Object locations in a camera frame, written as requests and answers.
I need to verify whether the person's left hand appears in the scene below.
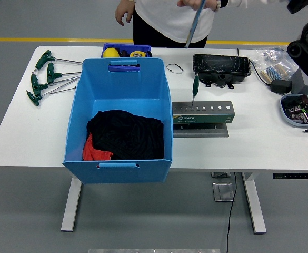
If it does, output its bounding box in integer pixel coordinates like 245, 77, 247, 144
176, 0, 221, 12

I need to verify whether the person's right hand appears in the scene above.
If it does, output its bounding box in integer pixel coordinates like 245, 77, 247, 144
114, 0, 136, 26

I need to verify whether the large green T-handle hex key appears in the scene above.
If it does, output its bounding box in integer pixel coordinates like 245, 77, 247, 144
184, 0, 207, 49

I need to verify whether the small green T-handle hex key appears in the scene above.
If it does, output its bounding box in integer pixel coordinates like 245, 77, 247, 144
191, 74, 201, 109

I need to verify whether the big blue plastic box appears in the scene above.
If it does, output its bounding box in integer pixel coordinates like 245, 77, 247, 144
62, 57, 174, 184

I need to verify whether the person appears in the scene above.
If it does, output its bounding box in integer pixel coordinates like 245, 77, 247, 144
114, 0, 286, 49

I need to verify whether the dark blue plastic bin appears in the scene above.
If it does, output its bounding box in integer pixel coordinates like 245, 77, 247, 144
101, 43, 152, 73

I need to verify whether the yellow ball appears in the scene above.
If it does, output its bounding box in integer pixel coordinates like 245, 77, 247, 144
102, 47, 121, 59

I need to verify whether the yellow tape measure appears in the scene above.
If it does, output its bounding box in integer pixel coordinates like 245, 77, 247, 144
128, 50, 153, 59

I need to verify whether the black plastic tray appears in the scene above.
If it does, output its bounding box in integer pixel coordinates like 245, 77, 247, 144
192, 53, 252, 90

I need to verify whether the clear bag of blue parts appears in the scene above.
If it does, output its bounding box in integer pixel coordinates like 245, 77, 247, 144
253, 45, 293, 66

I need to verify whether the clear bag of resistor strips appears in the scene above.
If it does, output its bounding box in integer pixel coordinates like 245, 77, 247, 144
258, 61, 300, 85

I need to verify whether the black cloth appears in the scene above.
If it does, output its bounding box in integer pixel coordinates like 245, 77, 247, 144
86, 110, 165, 161

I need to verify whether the black power adapter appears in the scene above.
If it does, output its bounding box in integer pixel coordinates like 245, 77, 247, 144
270, 79, 293, 95

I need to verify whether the grey foam block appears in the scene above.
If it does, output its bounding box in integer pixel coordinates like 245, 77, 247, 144
290, 67, 308, 99

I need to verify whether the light blue bowl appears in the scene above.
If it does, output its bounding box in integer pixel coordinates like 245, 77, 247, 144
280, 93, 308, 129

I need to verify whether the red cloth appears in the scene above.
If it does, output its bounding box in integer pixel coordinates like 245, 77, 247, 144
82, 132, 114, 161

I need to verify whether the dark electronic modules pile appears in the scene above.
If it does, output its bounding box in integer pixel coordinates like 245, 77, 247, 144
284, 95, 308, 124

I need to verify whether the metal floor plate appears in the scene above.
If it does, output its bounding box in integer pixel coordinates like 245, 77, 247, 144
212, 182, 235, 203

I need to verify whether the black table control panel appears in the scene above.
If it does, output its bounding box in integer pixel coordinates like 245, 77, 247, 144
272, 172, 308, 180

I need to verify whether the white table leg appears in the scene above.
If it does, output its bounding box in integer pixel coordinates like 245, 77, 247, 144
242, 172, 267, 235
61, 177, 83, 233

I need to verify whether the black adapter cord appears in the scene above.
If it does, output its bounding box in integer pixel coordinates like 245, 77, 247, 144
237, 48, 273, 86

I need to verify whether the metal wire loop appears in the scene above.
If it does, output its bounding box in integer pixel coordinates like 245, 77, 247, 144
165, 63, 184, 75

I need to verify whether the black floor cable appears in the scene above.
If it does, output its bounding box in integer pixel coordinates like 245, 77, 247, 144
225, 172, 238, 253

